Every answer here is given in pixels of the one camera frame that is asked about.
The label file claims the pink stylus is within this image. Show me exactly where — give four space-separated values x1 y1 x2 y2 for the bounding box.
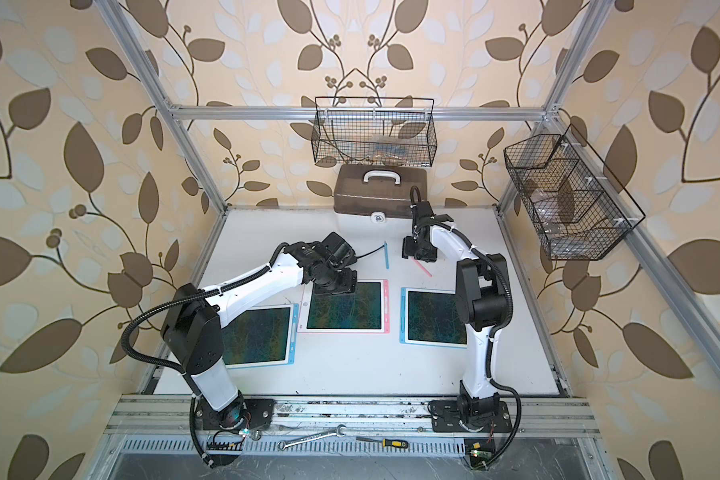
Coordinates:
413 259 433 278

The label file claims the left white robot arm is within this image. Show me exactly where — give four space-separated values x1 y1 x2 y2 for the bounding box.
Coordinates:
161 232 357 420

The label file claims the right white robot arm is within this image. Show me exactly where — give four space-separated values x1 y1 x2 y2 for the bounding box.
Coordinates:
402 200 513 430

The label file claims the pink writing tablet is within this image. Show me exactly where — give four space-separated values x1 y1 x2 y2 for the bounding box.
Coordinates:
298 280 390 334

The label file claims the right blue writing tablet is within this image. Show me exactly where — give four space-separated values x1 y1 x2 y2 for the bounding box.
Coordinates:
400 288 467 348

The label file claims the blue writing tablet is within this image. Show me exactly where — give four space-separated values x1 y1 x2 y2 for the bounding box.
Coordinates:
221 304 299 369
400 288 467 348

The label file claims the left blue writing tablet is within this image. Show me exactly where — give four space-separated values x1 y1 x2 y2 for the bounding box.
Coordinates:
221 304 299 369

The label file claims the brown white toolbox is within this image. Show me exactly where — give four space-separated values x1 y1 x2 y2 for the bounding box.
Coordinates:
333 164 428 219

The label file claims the silver wrench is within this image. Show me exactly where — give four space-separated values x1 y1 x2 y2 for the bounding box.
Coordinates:
277 424 346 451

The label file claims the yellow black screwdriver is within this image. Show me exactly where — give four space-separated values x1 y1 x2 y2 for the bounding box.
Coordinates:
356 436 410 450

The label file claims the right black corrugated cable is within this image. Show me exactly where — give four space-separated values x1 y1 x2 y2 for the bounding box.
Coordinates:
409 185 523 469

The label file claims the back wire basket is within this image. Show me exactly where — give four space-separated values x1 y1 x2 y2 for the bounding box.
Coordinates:
310 95 438 168

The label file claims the wire basket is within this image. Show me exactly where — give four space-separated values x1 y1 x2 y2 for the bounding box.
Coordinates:
310 95 438 168
503 125 646 261

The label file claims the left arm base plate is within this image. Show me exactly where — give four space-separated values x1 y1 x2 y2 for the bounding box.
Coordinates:
192 398 275 431

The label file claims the right wire basket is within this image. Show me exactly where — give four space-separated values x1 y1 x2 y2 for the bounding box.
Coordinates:
503 125 646 261

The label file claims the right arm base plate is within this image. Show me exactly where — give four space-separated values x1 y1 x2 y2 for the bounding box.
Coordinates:
427 400 513 435

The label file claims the aluminium front rail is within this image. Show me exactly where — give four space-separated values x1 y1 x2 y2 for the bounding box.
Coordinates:
105 395 601 438

